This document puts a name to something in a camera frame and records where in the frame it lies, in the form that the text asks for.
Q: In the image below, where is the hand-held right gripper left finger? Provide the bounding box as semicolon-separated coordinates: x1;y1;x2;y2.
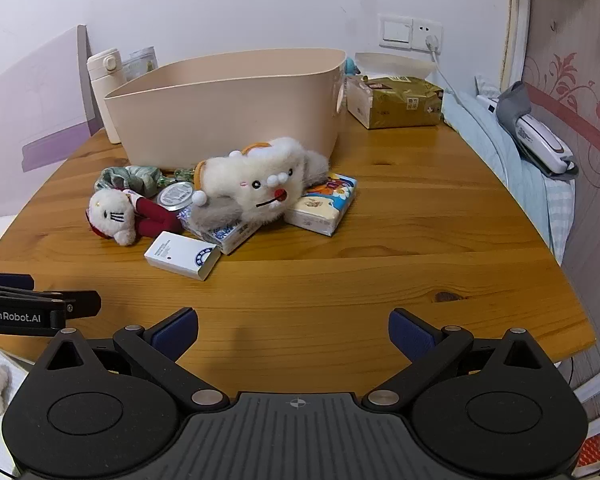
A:
34;308;230;413

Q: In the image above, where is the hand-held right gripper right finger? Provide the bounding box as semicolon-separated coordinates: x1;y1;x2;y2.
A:
361;308;556;413

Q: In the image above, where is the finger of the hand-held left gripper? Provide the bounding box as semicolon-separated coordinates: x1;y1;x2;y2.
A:
0;284;102;337
0;272;35;292

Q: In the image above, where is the blue white tissue pack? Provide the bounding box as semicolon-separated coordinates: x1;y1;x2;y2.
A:
177;207;262;256

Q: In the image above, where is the round metal tin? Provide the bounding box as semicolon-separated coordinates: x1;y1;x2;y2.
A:
155;181;199;212

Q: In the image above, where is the colourful cartoon tissue pack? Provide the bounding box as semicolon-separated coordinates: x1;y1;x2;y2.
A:
284;172;359;237

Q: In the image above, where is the beige plastic basket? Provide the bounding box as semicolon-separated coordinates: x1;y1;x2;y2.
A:
103;48;349;172

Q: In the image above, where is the small white box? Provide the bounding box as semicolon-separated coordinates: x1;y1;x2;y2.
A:
143;231;222;281

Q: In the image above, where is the small white cat plush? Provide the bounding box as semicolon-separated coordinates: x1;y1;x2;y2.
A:
85;186;183;247

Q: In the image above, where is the green scrunchie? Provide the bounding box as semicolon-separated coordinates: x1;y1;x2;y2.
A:
98;164;165;198

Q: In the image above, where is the white purple board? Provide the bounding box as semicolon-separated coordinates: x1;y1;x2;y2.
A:
0;24;104;173

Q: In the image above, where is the white fluffy plush toy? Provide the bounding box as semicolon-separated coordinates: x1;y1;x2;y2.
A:
188;136;331;227

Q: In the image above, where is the shark plush toy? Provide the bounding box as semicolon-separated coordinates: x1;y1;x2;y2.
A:
441;87;578;267

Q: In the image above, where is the white thermos bottle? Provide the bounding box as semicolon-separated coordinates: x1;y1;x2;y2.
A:
86;48;127;145

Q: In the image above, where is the red white item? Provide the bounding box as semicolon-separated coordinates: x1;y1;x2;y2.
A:
577;434;600;479

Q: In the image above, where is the gold cardboard box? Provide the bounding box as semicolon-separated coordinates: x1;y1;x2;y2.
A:
346;75;444;130

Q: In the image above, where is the white handheld device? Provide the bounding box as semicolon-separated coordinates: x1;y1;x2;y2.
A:
514;114;574;172

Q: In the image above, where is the white shallow dish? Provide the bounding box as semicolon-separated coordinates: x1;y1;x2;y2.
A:
354;51;439;80

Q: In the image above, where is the floral patterned headboard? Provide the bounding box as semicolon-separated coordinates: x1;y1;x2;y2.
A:
500;0;600;401

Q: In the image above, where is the white plug with cable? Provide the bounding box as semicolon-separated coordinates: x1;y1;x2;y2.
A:
424;34;463;98

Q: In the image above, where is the white wall switch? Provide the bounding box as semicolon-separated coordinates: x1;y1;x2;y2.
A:
378;13;414;50

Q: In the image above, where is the white wall socket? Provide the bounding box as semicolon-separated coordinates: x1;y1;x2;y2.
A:
411;17;444;54

